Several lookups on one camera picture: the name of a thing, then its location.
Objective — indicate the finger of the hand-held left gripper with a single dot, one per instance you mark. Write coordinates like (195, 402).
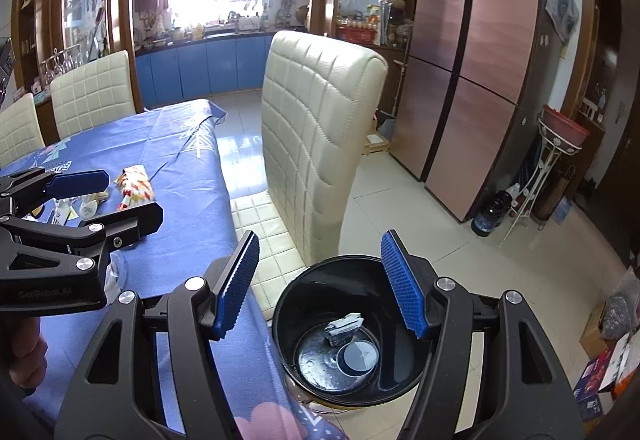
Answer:
(80, 184)
(135, 222)

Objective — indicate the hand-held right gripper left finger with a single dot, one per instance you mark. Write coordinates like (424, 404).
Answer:
(235, 285)

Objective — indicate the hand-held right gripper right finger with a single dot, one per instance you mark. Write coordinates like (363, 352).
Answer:
(400, 285)

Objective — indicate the red yellow snack wrapper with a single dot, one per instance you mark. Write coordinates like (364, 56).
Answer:
(132, 185)

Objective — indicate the black round trash bin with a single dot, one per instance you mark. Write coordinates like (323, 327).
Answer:
(320, 285)

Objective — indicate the person's left hand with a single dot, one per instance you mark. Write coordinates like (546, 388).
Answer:
(27, 350)

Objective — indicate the crumpled silver wrapper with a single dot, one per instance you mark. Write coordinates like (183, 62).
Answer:
(342, 324)

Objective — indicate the blue printed tablecloth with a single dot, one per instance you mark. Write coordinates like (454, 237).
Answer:
(190, 180)

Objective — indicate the grey round lid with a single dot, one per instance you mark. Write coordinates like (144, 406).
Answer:
(356, 355)

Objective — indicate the dark water jug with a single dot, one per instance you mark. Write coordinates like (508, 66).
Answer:
(492, 215)

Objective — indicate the hanging wine glasses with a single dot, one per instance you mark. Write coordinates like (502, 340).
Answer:
(60, 63)

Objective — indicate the small wooden stool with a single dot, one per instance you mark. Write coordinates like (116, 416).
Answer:
(378, 144)

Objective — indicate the blue kitchen cabinets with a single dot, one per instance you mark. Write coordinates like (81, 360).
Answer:
(200, 65)

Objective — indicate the large cream quilted chair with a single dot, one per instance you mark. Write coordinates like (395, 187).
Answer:
(310, 120)

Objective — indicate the brown cardboard box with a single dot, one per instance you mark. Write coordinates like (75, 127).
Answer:
(592, 330)

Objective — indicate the white metal plant stand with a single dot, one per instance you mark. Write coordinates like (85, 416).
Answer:
(560, 144)

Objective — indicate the clear plastic bag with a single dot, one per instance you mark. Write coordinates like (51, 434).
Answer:
(620, 305)

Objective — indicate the colourful printed boxes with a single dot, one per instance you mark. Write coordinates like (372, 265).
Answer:
(600, 380)

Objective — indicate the red basin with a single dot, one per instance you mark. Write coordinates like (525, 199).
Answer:
(565, 125)

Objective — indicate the pink metallic refrigerator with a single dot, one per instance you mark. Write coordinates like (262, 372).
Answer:
(465, 45)

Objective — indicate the red basket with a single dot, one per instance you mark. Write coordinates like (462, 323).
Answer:
(356, 34)

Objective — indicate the wooden door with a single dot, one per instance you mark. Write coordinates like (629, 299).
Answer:
(607, 70)

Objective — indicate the hanging printed cloth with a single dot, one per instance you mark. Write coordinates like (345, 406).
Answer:
(562, 0)

